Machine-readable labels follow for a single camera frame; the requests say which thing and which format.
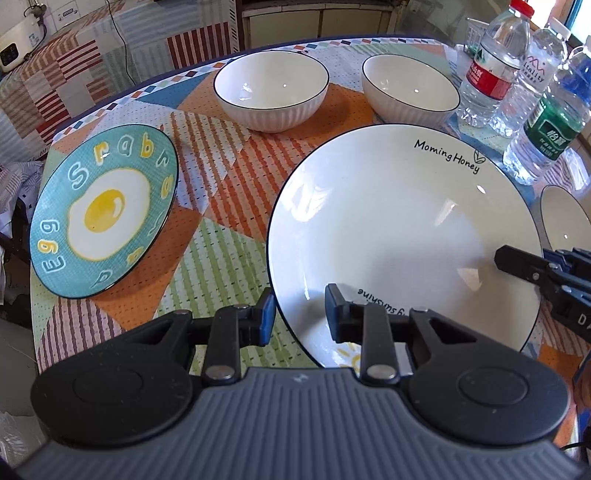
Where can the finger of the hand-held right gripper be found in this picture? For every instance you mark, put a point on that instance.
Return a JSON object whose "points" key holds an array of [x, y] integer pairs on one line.
{"points": [[570, 259], [519, 263]]}

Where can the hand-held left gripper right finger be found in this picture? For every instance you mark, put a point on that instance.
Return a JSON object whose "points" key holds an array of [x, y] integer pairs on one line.
{"points": [[333, 314]]}

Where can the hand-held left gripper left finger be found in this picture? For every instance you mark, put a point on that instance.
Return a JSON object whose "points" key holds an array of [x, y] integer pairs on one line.
{"points": [[267, 318]]}

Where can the white ribbed bowl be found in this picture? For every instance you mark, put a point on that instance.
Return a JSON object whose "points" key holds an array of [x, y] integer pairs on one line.
{"points": [[270, 87], [408, 90], [565, 217]]}

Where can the large white plate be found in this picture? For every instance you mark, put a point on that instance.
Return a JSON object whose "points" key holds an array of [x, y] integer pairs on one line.
{"points": [[397, 230]]}

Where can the teal fried egg plate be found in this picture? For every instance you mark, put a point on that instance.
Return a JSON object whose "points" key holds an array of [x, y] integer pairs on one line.
{"points": [[104, 207]]}

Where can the green label water bottle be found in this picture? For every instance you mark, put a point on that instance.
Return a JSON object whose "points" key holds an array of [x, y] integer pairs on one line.
{"points": [[545, 134]]}

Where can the patchwork tablecloth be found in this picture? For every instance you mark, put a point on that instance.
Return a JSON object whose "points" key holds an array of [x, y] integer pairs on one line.
{"points": [[221, 198]]}

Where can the white label water bottle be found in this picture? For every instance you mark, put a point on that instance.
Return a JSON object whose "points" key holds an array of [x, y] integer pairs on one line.
{"points": [[531, 78]]}

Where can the blue label water bottle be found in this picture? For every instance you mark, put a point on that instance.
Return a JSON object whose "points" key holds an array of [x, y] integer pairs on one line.
{"points": [[577, 69]]}

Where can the red label water bottle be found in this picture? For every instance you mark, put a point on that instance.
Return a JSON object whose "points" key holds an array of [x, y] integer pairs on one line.
{"points": [[496, 64]]}

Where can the white plastic basket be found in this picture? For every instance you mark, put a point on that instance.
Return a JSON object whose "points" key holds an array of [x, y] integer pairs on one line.
{"points": [[474, 34]]}

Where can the white striped garment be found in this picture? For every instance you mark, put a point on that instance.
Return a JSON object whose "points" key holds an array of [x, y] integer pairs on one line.
{"points": [[18, 194]]}

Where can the cream cabinet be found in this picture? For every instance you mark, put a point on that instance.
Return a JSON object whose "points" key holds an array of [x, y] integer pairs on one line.
{"points": [[318, 21]]}

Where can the striped patchwork cloth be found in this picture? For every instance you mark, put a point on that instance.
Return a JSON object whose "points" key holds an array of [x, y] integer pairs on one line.
{"points": [[78, 64]]}

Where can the white electrical device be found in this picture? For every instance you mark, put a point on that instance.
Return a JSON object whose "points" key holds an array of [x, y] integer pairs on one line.
{"points": [[18, 41]]}

